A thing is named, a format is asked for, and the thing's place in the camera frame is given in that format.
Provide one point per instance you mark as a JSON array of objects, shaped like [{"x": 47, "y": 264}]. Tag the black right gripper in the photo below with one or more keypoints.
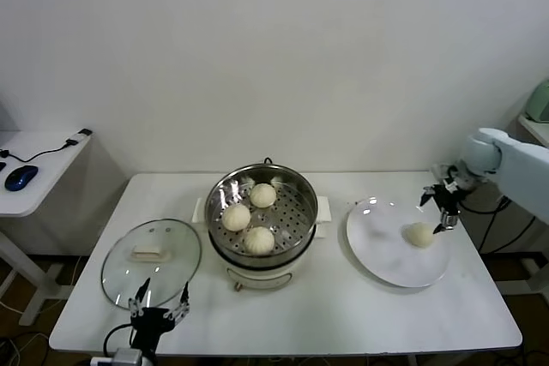
[{"x": 446, "y": 197}]

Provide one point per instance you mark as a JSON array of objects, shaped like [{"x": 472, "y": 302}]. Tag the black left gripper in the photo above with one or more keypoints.
[{"x": 149, "y": 323}]

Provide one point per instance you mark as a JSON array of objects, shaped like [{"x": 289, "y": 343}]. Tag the white steamed baozi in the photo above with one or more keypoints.
[
  {"x": 236, "y": 217},
  {"x": 420, "y": 234},
  {"x": 263, "y": 194},
  {"x": 259, "y": 240}
]

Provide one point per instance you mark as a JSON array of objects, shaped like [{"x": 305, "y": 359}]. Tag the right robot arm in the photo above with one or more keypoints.
[{"x": 514, "y": 169}]

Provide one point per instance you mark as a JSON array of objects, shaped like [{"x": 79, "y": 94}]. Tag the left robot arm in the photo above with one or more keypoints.
[{"x": 149, "y": 359}]

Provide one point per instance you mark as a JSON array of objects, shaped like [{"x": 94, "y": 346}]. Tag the perforated steel steamer basket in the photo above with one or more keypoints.
[{"x": 216, "y": 199}]

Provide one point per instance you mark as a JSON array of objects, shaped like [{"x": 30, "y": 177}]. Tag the white round plate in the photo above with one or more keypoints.
[{"x": 377, "y": 246}]

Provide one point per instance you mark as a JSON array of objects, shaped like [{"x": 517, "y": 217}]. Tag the cream electric cooker pot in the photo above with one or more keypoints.
[{"x": 257, "y": 276}]

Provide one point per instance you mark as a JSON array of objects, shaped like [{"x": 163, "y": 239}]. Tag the white side table with appliance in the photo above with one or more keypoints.
[{"x": 534, "y": 125}]

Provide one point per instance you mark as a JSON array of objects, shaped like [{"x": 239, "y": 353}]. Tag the pale green appliance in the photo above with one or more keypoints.
[{"x": 539, "y": 102}]

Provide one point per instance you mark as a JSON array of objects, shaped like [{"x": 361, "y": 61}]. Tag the white side table with mouse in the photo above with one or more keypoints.
[{"x": 47, "y": 177}]

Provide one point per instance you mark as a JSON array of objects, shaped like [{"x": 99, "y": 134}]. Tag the blue computer mouse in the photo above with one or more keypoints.
[{"x": 21, "y": 177}]

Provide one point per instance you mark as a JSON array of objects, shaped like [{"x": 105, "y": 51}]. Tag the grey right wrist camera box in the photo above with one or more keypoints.
[{"x": 442, "y": 169}]

